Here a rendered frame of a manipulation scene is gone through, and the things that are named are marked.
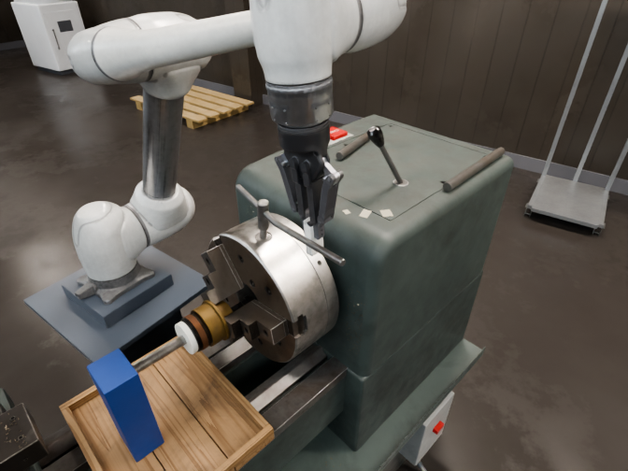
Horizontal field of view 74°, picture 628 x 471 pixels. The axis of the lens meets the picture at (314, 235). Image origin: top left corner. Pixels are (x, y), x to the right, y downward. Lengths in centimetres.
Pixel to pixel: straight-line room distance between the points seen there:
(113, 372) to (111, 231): 62
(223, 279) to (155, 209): 56
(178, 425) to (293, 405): 25
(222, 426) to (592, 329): 220
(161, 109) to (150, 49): 36
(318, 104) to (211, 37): 28
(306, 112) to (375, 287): 42
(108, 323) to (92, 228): 30
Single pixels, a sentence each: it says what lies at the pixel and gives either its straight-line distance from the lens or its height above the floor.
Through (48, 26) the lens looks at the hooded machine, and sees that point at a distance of 792.
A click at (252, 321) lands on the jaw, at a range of 84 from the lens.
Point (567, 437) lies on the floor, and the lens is 224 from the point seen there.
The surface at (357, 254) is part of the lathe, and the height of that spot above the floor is 121.
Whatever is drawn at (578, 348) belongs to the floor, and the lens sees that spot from 262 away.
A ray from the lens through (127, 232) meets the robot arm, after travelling 140.
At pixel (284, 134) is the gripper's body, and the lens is 60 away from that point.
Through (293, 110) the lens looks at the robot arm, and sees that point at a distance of 57.
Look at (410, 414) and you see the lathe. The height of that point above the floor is 54.
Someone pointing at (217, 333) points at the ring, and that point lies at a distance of 87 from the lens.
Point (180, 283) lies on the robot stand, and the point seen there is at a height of 75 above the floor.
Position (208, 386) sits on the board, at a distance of 105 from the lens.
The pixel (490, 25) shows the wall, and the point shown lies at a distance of 418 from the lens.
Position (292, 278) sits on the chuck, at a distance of 81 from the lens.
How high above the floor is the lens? 172
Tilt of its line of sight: 35 degrees down
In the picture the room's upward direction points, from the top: straight up
